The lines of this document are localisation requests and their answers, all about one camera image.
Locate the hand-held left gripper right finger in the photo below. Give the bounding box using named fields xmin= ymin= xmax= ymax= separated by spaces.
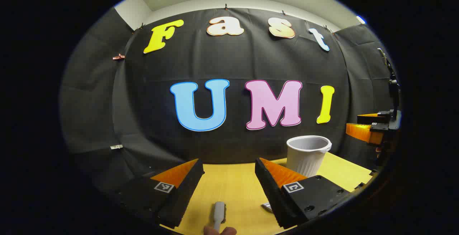
xmin=255 ymin=158 xmax=354 ymax=230

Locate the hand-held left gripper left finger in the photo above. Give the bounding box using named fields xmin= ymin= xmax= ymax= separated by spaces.
xmin=117 ymin=158 xmax=205 ymax=229

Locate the small grey broom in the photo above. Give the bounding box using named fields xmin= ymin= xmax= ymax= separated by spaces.
xmin=212 ymin=202 xmax=227 ymax=232

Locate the white ribbed garbage bin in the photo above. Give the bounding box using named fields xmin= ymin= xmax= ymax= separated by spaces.
xmin=286 ymin=135 xmax=332 ymax=177

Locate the wooden desktop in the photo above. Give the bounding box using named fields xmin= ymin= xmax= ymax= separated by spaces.
xmin=160 ymin=152 xmax=373 ymax=235

